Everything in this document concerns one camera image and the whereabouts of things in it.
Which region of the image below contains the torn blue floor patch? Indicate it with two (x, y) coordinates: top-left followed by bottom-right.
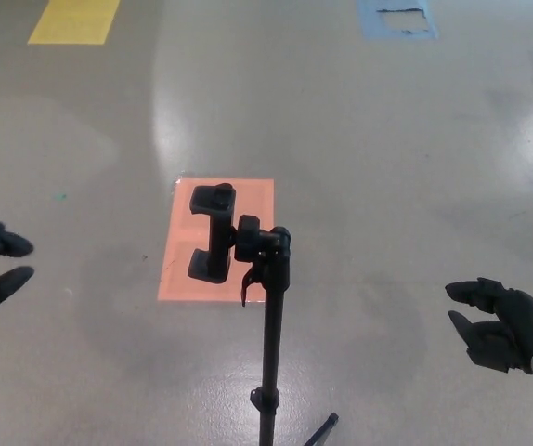
(357, 0), (439, 41)

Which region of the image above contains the black tripod phone stand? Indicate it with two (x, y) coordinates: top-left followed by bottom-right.
(187, 183), (341, 446)

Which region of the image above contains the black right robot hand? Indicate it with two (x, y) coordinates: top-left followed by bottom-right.
(445, 277), (533, 375)

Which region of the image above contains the yellow floor patch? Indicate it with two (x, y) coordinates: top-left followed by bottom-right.
(27, 0), (122, 46)

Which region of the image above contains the orange floor patch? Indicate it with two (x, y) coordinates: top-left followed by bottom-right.
(156, 177), (276, 303)

